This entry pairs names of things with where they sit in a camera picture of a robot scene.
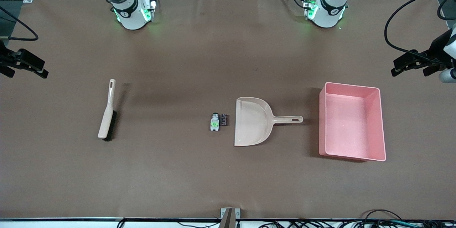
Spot beige plastic dustpan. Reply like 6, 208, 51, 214
234, 97, 304, 147

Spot beige hand brush black bristles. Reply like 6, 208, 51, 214
98, 79, 117, 141

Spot black looped cable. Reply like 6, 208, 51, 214
361, 209, 404, 222

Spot black cable with connector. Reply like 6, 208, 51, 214
436, 0, 456, 22

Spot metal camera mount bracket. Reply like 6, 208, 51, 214
220, 207, 241, 228

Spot pink plastic bin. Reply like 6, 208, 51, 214
318, 82, 387, 162

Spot teal cable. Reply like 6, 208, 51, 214
370, 220, 424, 228

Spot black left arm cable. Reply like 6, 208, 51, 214
384, 0, 456, 66

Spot brown table cover mat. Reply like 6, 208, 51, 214
0, 0, 456, 220

